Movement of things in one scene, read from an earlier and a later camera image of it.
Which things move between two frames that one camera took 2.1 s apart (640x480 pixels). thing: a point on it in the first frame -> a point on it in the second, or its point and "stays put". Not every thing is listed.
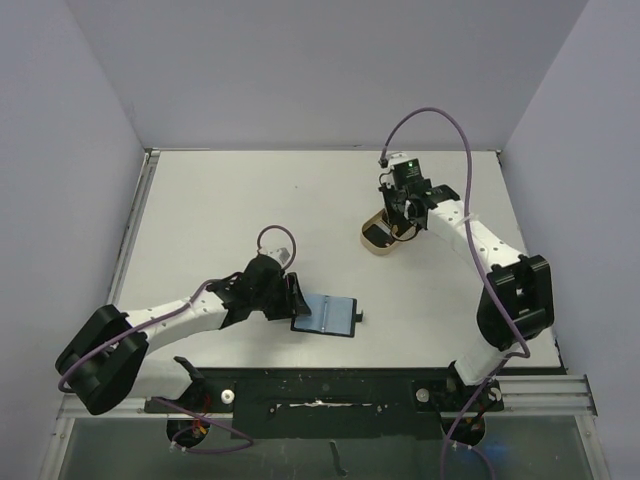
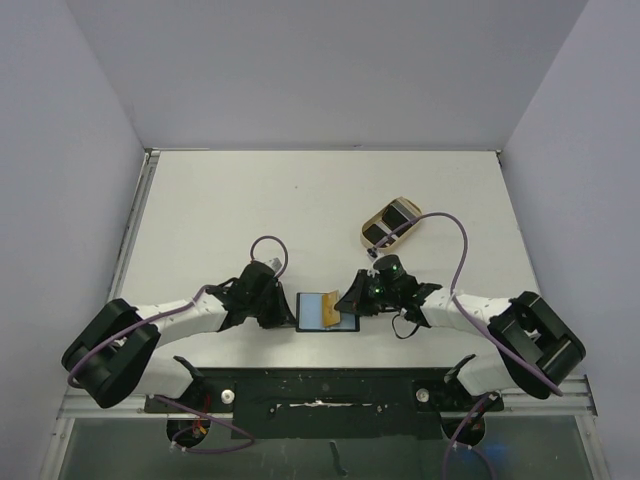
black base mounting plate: x=332 y=403 stays put
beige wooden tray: x=377 y=234 stays put
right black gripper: x=396 y=201 -> x=364 y=293
